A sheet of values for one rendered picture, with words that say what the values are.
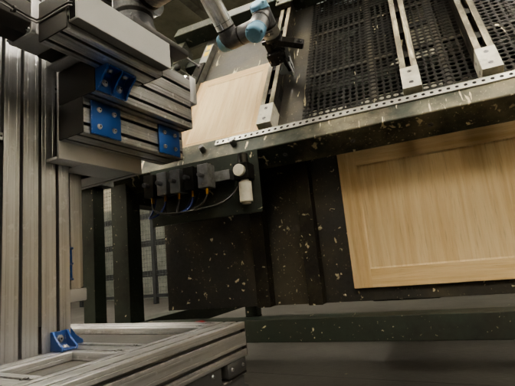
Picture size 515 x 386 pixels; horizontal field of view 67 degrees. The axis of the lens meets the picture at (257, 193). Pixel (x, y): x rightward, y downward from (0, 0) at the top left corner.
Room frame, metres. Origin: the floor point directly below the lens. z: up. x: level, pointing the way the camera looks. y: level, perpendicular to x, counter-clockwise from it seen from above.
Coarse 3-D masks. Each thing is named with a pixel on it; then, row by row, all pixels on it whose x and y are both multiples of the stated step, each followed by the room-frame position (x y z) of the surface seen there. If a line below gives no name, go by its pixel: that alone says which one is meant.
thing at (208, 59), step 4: (212, 44) 2.15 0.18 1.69; (212, 48) 2.14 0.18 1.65; (204, 52) 2.13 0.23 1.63; (208, 52) 2.11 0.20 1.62; (212, 52) 2.13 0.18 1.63; (208, 56) 2.09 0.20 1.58; (212, 56) 2.13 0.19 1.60; (204, 60) 2.07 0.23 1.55; (208, 60) 2.08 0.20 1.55; (208, 64) 2.08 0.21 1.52; (204, 68) 2.03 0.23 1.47; (208, 68) 2.07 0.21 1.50; (204, 72) 2.02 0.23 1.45; (200, 76) 1.98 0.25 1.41; (204, 76) 2.02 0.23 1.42; (200, 80) 1.98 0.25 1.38; (204, 80) 2.02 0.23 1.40; (196, 84) 1.94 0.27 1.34; (196, 88) 1.93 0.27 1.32; (196, 92) 1.93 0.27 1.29
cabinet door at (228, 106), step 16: (208, 80) 1.96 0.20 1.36; (224, 80) 1.89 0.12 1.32; (240, 80) 1.84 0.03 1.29; (256, 80) 1.78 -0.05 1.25; (208, 96) 1.87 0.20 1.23; (224, 96) 1.81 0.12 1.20; (240, 96) 1.75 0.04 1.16; (256, 96) 1.70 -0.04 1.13; (192, 112) 1.84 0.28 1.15; (208, 112) 1.78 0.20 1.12; (224, 112) 1.73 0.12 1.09; (240, 112) 1.68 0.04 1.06; (256, 112) 1.63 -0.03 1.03; (192, 128) 1.76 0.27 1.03; (208, 128) 1.70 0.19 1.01; (224, 128) 1.66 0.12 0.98; (240, 128) 1.61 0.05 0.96; (256, 128) 1.56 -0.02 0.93; (192, 144) 1.68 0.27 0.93
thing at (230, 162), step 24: (168, 168) 1.59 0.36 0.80; (192, 168) 1.43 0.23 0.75; (216, 168) 1.50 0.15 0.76; (240, 168) 1.37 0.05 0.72; (144, 192) 1.51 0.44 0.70; (168, 192) 1.48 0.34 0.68; (192, 192) 1.45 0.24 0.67; (216, 192) 1.51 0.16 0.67; (240, 192) 1.40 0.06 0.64; (168, 216) 1.59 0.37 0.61; (192, 216) 1.55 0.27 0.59; (216, 216) 1.51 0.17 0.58
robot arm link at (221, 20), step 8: (200, 0) 1.36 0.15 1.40; (208, 0) 1.34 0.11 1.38; (216, 0) 1.35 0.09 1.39; (208, 8) 1.37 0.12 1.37; (216, 8) 1.36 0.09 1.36; (224, 8) 1.38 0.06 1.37; (216, 16) 1.38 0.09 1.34; (224, 16) 1.39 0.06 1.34; (216, 24) 1.40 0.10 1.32; (224, 24) 1.40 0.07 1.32; (232, 24) 1.42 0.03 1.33; (224, 32) 1.42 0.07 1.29; (232, 32) 1.42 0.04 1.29; (216, 40) 1.47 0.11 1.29; (224, 40) 1.45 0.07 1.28; (232, 40) 1.44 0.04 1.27; (224, 48) 1.48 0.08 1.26; (232, 48) 1.48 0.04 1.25
